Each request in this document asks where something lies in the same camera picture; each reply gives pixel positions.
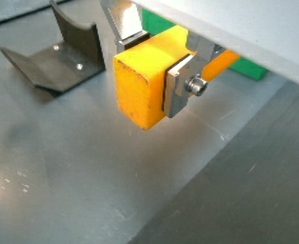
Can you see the green foam shape board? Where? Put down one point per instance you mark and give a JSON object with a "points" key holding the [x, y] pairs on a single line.
{"points": [[155, 24]]}

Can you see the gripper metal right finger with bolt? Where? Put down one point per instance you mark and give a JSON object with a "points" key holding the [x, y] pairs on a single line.
{"points": [[183, 75]]}

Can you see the black curved fixture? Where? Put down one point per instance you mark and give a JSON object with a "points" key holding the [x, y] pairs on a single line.
{"points": [[67, 63]]}

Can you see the yellow rectangular block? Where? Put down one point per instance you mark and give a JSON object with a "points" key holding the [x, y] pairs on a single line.
{"points": [[139, 72]]}

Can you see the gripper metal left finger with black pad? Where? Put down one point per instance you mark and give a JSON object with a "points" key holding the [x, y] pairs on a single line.
{"points": [[123, 19]]}

